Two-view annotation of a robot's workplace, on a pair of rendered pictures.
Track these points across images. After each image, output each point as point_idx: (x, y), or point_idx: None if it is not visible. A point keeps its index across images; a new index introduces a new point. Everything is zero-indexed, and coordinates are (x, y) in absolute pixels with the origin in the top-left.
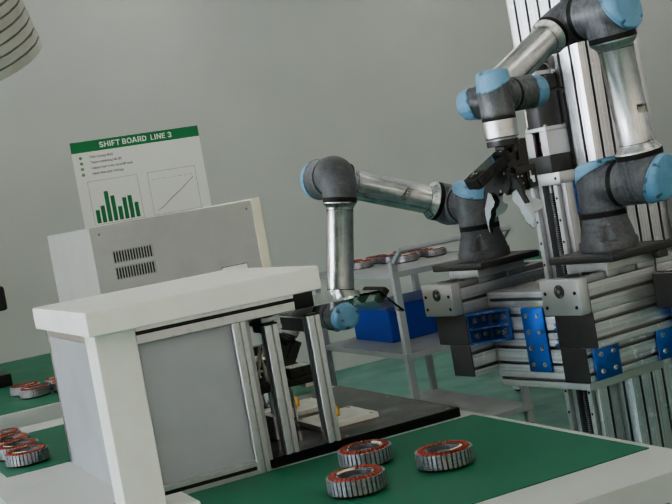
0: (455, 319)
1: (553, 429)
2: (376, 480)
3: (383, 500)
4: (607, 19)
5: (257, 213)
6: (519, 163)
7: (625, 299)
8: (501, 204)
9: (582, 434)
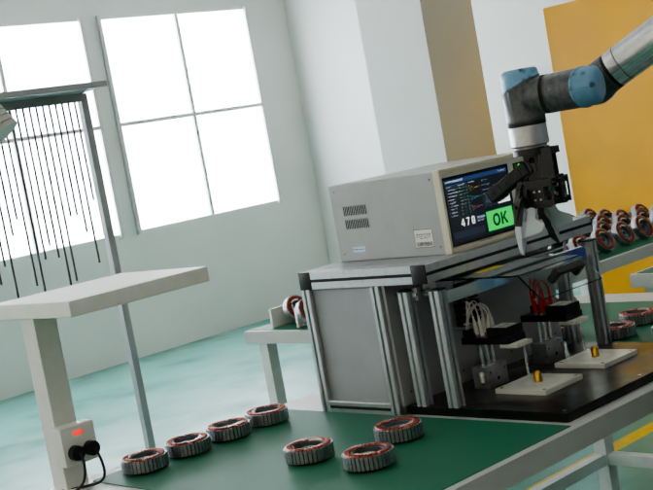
0: None
1: (482, 472)
2: (295, 456)
3: (274, 473)
4: None
5: (436, 185)
6: (541, 176)
7: None
8: (559, 214)
9: (452, 487)
